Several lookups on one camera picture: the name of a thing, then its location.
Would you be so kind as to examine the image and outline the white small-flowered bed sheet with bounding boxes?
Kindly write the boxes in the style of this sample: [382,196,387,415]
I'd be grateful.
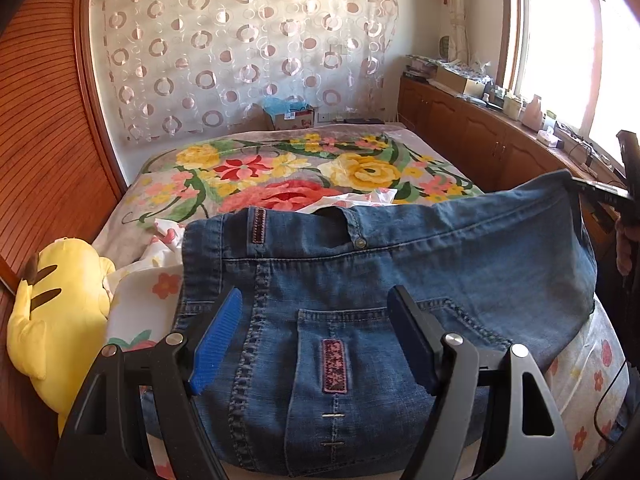
[102,187,633,480]

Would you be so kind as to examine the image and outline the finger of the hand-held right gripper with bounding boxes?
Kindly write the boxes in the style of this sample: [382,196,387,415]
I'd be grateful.
[616,130,640,196]
[570,175,631,207]

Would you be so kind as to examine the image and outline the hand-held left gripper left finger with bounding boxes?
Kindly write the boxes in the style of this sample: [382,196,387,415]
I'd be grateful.
[55,287,244,480]

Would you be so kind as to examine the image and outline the blue plastic bag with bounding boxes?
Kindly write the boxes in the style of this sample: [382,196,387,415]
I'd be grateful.
[262,96,308,116]

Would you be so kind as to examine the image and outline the yellow plush toy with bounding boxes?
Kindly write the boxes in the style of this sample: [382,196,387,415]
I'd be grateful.
[7,237,118,436]

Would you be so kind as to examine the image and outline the large-flowered blanket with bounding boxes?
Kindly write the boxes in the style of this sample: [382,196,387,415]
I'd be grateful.
[92,127,486,261]

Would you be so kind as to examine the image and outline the blue denim pants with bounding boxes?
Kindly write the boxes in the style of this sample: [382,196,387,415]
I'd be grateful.
[177,170,598,478]

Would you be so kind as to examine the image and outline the long wooden cabinet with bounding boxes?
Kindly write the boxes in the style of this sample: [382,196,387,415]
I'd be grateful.
[397,75,621,196]

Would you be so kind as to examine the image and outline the black cable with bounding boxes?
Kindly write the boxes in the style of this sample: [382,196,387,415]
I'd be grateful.
[595,360,632,443]

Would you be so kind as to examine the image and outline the wooden slatted wardrobe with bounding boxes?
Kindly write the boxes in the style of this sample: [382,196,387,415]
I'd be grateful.
[0,0,128,461]

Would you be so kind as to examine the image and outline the person's right hand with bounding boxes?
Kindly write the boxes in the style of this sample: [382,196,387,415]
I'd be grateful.
[616,220,640,277]

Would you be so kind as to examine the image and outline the sheer circle-patterned curtain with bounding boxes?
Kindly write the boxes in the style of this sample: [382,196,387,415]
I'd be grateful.
[102,0,401,143]

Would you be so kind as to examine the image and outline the beige cardboard box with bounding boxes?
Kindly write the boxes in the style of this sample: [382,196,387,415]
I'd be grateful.
[435,65,481,96]

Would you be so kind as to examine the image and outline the small cardboard box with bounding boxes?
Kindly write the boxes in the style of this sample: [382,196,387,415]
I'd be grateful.
[265,102,318,131]

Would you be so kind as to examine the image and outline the wood-framed window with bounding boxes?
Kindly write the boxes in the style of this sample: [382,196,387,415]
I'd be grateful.
[502,0,640,161]

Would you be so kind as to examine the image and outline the stack of books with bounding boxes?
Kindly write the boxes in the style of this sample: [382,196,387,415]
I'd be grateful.
[402,55,437,82]

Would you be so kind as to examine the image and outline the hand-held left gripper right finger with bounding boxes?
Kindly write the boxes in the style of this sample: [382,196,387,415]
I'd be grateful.
[387,285,571,480]

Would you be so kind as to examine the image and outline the pale floral window curtain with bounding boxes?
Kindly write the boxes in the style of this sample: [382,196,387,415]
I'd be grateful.
[440,0,506,61]

